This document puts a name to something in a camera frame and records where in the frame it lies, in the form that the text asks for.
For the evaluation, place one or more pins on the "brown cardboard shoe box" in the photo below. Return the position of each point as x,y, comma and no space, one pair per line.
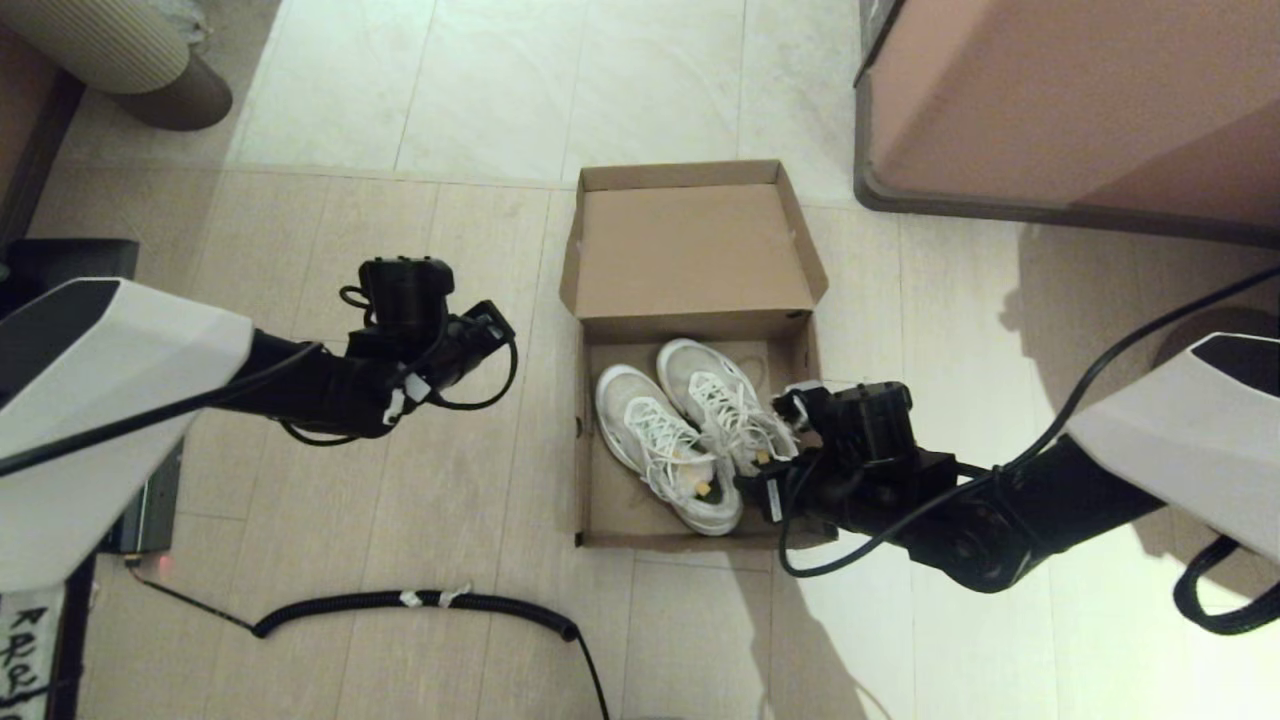
690,250

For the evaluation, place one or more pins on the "grey black power supply box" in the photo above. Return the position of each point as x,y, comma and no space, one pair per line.
150,520

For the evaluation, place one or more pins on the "brown wooden furniture side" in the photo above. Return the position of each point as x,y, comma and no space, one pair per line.
25,130

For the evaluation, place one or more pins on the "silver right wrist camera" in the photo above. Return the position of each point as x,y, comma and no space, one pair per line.
806,389

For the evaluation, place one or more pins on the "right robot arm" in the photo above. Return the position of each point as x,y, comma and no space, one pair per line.
1180,430

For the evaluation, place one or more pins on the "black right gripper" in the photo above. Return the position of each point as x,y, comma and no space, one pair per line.
850,490

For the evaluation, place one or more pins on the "white mesh sneaker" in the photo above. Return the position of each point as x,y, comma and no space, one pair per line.
640,420
700,375

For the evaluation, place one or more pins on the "beige ribbed round bin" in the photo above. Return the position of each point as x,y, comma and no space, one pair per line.
100,40

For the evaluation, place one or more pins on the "brown round floor base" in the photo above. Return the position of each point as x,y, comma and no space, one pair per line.
1200,335

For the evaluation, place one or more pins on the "dark square floor stand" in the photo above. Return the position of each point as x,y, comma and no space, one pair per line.
60,258

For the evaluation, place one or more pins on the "white plastic bin liner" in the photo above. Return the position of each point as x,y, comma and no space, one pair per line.
185,22

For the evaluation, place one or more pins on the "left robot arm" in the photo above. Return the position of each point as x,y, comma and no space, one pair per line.
100,400

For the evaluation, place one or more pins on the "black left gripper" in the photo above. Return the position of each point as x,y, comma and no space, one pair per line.
455,355

